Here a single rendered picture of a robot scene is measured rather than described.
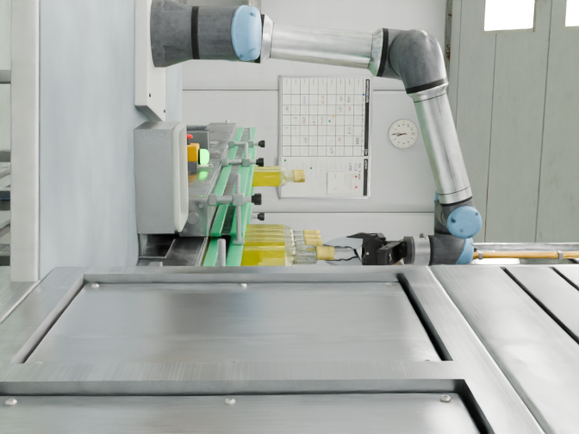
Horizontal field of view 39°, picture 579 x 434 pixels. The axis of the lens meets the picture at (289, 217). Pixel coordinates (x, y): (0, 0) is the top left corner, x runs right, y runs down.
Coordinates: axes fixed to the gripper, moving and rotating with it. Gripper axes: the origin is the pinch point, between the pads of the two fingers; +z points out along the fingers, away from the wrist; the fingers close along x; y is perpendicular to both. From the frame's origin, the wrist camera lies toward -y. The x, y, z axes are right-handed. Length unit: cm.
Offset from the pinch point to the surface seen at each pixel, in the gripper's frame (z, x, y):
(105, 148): 44, 31, -54
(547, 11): -162, 79, 311
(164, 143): 37, 30, -26
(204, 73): 66, 40, 592
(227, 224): 25.6, 6.0, 7.8
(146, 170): 41, 24, -26
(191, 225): 33.3, 8.6, -6.5
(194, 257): 31.5, 5.0, -24.0
